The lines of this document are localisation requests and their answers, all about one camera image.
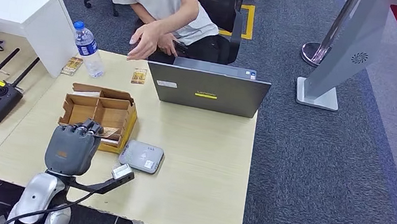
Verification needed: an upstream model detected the person's right hand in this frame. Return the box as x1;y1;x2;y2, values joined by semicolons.
156;31;183;58

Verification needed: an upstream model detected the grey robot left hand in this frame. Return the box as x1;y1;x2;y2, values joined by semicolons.
42;113;106;181

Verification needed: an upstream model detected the person's left hand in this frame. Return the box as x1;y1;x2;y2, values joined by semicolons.
126;19;163;64

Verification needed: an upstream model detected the gold patterned ID card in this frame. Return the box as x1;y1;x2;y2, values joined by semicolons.
130;67;148;86

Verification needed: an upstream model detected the gold patterned room key card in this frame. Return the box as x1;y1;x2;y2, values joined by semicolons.
96;125;120;141

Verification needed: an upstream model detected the grey card reader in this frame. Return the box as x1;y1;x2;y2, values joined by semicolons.
117;138;167;177

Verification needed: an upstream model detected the brown cardboard divider box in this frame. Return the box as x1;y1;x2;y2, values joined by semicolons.
55;81;141;157

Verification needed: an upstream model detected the grey laptop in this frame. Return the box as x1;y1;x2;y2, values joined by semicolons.
142;53;274;121

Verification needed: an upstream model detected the clear plastic water bottle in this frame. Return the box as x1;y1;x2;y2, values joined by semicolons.
66;20;111;79

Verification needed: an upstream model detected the yellow floor tape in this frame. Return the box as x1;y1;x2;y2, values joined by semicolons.
217;1;256;41

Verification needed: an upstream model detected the white cabinet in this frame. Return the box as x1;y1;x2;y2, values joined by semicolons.
0;0;85;81

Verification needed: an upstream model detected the grey kiosk stand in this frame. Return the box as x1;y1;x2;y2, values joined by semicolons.
293;0;397;120

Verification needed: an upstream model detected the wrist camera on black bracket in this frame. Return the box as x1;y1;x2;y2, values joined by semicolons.
64;155;137;199

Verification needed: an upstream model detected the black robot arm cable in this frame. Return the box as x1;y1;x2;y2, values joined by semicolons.
3;180;97;224

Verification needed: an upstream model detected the chrome stanchion post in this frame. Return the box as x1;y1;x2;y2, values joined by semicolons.
298;0;363;73

